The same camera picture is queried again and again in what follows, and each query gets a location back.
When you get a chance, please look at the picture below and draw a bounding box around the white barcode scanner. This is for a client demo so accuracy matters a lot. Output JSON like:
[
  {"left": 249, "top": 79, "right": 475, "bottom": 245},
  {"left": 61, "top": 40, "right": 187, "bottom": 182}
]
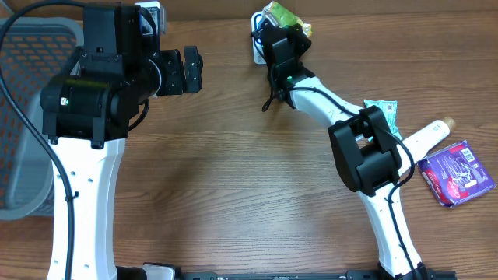
[{"left": 251, "top": 11, "right": 272, "bottom": 65}]

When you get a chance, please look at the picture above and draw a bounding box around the white tube gold cap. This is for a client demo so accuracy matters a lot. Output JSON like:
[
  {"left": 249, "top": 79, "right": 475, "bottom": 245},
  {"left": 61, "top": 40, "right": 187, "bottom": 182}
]
[{"left": 402, "top": 117, "right": 456, "bottom": 163}]

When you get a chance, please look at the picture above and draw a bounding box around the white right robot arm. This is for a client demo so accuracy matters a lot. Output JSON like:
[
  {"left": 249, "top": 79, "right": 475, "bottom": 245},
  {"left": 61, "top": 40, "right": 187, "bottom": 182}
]
[{"left": 251, "top": 14, "right": 427, "bottom": 279}]

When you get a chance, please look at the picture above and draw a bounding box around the grey plastic basket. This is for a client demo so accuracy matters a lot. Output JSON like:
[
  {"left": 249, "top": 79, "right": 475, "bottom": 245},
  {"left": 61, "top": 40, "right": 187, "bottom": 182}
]
[{"left": 0, "top": 17, "right": 82, "bottom": 222}]

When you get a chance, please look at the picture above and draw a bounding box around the brown cardboard backboard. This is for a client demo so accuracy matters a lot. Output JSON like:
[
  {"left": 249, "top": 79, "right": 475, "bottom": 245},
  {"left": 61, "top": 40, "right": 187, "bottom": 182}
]
[{"left": 0, "top": 0, "right": 498, "bottom": 27}]

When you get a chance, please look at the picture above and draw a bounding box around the purple pad package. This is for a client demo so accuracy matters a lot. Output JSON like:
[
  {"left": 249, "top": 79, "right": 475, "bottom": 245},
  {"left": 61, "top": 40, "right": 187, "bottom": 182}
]
[{"left": 417, "top": 140, "right": 496, "bottom": 208}]

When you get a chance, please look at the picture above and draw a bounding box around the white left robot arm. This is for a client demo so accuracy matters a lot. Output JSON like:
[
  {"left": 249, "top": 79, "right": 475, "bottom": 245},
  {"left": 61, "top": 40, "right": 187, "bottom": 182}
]
[{"left": 40, "top": 1, "right": 203, "bottom": 280}]

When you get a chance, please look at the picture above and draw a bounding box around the teal snack wrapper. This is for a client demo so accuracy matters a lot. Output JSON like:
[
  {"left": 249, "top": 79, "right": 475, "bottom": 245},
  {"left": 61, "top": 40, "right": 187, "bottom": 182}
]
[{"left": 364, "top": 100, "right": 402, "bottom": 139}]

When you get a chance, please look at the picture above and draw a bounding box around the green yellow snack bar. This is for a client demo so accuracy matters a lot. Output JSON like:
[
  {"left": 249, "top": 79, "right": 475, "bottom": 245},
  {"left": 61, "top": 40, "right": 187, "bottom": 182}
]
[{"left": 261, "top": 1, "right": 313, "bottom": 37}]

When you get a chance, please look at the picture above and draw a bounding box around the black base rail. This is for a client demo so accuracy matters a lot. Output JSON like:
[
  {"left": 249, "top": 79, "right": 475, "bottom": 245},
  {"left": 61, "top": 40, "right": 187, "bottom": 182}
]
[{"left": 170, "top": 266, "right": 458, "bottom": 280}]

